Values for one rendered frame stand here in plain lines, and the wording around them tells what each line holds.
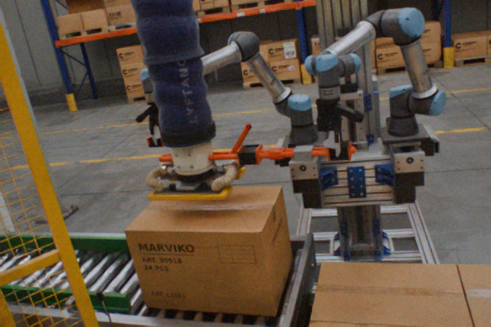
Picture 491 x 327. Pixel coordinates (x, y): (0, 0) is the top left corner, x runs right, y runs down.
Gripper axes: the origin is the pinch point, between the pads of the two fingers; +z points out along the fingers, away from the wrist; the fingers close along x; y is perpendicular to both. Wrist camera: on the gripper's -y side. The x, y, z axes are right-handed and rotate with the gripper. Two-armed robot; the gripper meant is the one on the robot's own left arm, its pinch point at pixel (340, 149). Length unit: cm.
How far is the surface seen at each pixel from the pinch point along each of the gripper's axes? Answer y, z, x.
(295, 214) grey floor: 64, 118, -165
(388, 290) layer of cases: -15, 65, -2
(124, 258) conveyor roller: 124, 66, -17
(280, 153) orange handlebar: 22.1, -0.5, 3.4
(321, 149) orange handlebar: 7.2, -0.3, 0.5
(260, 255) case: 31, 35, 19
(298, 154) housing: 15.3, -0.1, 3.7
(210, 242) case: 51, 30, 20
